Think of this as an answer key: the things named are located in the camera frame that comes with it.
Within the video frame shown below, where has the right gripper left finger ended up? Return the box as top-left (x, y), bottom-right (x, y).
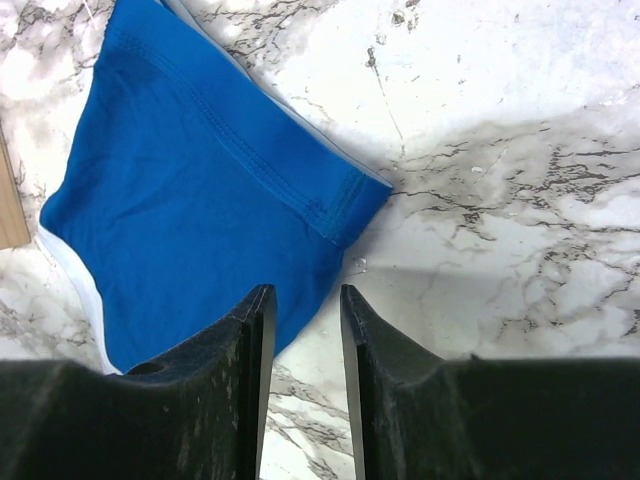
top-left (1, 285), bottom-right (276, 479)

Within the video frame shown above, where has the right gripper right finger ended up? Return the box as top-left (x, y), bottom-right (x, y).
top-left (340, 285), bottom-right (639, 479)

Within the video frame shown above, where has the blue boxer underwear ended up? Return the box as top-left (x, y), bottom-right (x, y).
top-left (39, 1), bottom-right (392, 374)

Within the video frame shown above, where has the wooden compartment tray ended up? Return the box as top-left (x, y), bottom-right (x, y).
top-left (0, 134), bottom-right (31, 249)

